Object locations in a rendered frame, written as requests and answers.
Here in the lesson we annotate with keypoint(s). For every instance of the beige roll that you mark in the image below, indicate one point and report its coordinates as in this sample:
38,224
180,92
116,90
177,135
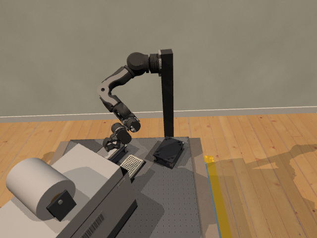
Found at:
35,183

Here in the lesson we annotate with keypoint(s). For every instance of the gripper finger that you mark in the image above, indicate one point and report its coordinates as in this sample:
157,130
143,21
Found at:
112,146
107,140

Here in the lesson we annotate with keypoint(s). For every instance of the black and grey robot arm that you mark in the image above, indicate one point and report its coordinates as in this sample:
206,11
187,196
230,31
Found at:
137,64

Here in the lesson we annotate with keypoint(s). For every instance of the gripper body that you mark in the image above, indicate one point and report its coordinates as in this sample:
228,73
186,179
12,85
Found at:
121,132

